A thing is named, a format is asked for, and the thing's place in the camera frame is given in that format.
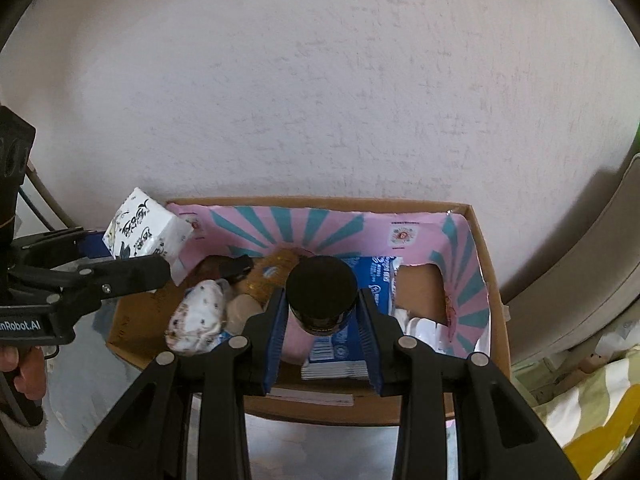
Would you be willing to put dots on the cardboard box with pink lining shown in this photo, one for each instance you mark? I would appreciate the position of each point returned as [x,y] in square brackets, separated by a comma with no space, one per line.
[425,285]

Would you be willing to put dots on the floral blanket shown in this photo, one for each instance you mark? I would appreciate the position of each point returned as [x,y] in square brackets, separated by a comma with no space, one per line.
[600,400]

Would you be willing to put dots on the beige round sponge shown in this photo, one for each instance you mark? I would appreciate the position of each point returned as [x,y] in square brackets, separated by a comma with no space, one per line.
[245,310]

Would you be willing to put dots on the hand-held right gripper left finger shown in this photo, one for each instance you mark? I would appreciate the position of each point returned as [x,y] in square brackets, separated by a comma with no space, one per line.
[275,340]

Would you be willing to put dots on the pink jar with black lid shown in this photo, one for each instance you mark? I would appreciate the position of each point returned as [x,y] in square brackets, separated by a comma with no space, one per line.
[322,285]

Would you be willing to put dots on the white plastic wrapper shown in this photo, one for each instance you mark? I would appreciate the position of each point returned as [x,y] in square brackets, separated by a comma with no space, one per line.
[422,330]

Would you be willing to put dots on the blue and white packet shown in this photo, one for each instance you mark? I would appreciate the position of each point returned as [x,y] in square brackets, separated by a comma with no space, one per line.
[377,280]

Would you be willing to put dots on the curved tan rail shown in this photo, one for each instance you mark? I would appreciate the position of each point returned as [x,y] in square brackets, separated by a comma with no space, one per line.
[55,200]

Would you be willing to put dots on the person's left forearm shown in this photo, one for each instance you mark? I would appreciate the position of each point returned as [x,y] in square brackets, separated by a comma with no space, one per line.
[20,442]

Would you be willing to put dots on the person's left hand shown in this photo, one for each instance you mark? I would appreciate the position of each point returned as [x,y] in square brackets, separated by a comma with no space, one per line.
[22,370]

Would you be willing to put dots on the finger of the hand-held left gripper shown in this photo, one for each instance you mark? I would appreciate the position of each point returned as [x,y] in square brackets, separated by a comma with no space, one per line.
[92,244]
[135,272]

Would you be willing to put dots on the white spotted cloth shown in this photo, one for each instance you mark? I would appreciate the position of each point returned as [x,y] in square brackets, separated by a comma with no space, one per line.
[195,317]

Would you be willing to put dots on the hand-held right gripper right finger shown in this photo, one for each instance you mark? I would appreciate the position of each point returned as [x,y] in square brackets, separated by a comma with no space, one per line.
[370,345]

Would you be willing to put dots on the white printed tissue packet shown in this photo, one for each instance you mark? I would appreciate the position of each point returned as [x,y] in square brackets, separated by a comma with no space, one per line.
[145,230]

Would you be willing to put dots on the gold patterned pouch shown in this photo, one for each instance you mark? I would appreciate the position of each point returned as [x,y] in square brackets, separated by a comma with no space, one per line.
[265,280]

